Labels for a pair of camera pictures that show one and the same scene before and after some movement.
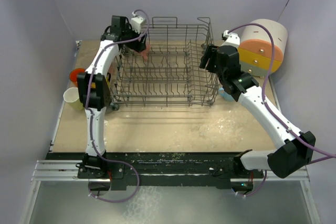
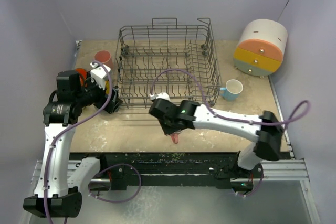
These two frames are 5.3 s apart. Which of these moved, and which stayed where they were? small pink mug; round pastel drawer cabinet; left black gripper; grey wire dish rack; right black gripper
Moved: left black gripper; small pink mug; right black gripper
Stayed: round pastel drawer cabinet; grey wire dish rack
